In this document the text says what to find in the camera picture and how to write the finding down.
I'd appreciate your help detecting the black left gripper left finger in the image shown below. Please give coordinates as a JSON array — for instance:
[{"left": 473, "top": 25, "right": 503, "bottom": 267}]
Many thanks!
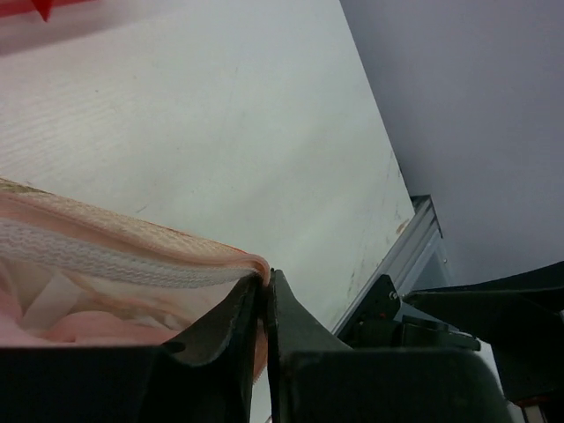
[{"left": 1, "top": 277, "right": 260, "bottom": 422}]

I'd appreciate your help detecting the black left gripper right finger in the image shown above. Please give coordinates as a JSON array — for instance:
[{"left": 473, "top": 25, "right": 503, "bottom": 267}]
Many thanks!
[{"left": 266, "top": 270, "right": 511, "bottom": 422}]

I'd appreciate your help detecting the floral mesh laundry bag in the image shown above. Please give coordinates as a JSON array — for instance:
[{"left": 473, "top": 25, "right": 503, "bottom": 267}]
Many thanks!
[{"left": 0, "top": 175, "right": 271, "bottom": 384}]

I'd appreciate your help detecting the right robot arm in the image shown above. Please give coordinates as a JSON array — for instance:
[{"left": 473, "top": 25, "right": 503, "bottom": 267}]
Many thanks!
[{"left": 337, "top": 263, "right": 563, "bottom": 422}]

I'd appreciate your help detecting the pink bra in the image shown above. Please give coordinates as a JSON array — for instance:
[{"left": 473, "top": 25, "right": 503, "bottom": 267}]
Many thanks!
[{"left": 1, "top": 260, "right": 180, "bottom": 347}]

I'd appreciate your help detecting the red plastic tray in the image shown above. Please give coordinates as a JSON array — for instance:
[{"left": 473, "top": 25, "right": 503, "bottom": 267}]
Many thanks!
[{"left": 0, "top": 0, "right": 87, "bottom": 22}]

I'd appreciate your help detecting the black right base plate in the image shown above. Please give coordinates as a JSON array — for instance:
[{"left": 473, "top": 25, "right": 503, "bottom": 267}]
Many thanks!
[{"left": 337, "top": 274, "right": 401, "bottom": 349}]

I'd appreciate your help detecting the aluminium mounting rail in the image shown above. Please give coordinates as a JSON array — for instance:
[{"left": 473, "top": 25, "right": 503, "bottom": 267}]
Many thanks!
[{"left": 331, "top": 195, "right": 444, "bottom": 336}]

